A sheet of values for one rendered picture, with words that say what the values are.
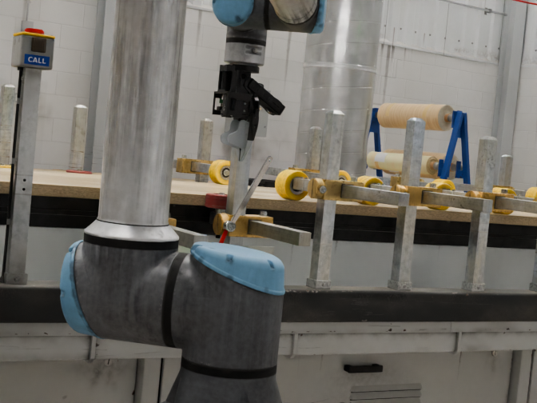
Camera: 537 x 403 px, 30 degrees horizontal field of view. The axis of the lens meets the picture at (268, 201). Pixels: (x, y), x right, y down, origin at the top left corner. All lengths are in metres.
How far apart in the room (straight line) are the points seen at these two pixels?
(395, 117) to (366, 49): 3.53
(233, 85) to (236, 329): 0.85
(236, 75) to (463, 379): 1.35
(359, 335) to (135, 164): 1.20
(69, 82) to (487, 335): 7.52
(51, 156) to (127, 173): 8.36
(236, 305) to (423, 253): 1.49
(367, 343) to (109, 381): 0.66
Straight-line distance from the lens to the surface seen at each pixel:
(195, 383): 1.54
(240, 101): 2.22
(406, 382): 3.02
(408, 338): 2.70
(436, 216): 2.94
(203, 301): 1.51
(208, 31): 10.71
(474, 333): 2.84
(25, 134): 2.14
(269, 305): 1.52
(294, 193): 2.68
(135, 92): 1.54
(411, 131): 2.60
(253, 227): 2.32
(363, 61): 6.49
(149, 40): 1.55
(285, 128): 11.27
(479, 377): 3.20
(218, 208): 2.47
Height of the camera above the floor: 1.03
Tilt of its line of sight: 3 degrees down
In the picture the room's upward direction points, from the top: 5 degrees clockwise
